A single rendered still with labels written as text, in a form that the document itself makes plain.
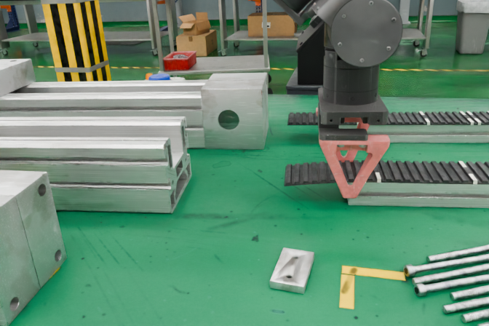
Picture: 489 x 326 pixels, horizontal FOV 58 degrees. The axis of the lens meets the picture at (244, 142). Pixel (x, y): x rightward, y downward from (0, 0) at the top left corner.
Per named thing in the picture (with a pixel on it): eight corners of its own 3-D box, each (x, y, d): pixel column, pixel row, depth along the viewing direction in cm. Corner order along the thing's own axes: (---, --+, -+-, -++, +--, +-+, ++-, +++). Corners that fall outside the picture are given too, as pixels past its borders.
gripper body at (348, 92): (320, 129, 44) (321, 54, 41) (317, 102, 53) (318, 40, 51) (388, 129, 43) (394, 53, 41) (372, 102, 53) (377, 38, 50)
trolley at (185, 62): (271, 82, 413) (268, -34, 375) (273, 100, 362) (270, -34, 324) (161, 86, 417) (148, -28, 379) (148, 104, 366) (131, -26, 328)
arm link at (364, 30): (321, -83, 43) (261, -14, 46) (329, -102, 33) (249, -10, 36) (404, 4, 45) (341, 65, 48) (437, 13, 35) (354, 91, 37)
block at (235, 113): (269, 122, 78) (268, 68, 74) (263, 150, 67) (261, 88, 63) (219, 122, 79) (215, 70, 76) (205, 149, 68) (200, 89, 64)
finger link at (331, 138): (318, 207, 46) (319, 121, 43) (316, 177, 53) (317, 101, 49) (386, 209, 45) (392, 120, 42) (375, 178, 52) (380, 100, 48)
